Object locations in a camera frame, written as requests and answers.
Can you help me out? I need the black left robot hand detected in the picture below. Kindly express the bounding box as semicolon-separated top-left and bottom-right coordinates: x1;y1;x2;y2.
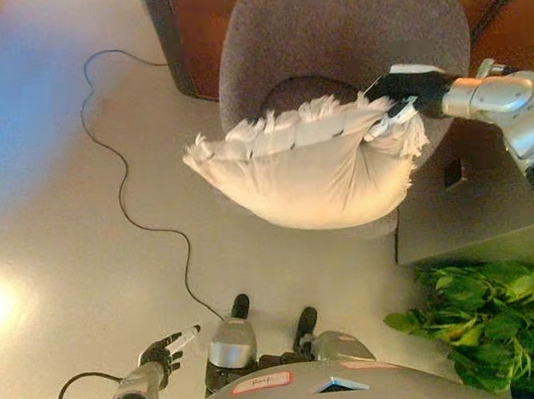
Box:
135;323;207;389

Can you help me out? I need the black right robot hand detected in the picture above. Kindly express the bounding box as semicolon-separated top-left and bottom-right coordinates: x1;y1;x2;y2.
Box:
362;59;459;138

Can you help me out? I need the silver left robot leg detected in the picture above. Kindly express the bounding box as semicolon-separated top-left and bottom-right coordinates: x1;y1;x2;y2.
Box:
197;292;266;399

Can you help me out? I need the silver right robot leg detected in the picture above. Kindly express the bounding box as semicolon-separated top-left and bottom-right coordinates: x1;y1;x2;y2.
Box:
288;300;378;370

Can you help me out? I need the thin black floor cable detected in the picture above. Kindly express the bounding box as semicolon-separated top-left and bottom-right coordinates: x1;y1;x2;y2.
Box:
74;41;226;330

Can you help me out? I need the silver robot leg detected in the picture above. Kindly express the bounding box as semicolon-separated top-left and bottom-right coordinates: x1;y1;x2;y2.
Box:
288;300;378;370
197;292;266;399

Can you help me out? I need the grey fabric armchair sofa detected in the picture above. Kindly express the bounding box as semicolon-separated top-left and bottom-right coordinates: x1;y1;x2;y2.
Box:
210;0;486;251

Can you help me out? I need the white fringed pillow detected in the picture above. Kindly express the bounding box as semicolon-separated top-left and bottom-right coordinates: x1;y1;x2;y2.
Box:
177;87;437;241

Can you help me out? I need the green leafy plant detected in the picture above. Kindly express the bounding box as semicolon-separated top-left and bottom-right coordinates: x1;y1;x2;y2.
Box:
378;255;534;399

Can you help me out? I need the blue white chest emblem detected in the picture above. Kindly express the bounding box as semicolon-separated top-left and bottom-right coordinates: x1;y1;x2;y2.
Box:
308;372;372;396

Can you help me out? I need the pink-bordered white label sticker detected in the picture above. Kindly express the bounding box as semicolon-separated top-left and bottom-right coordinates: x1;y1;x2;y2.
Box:
342;357;401;375
229;370;296;395

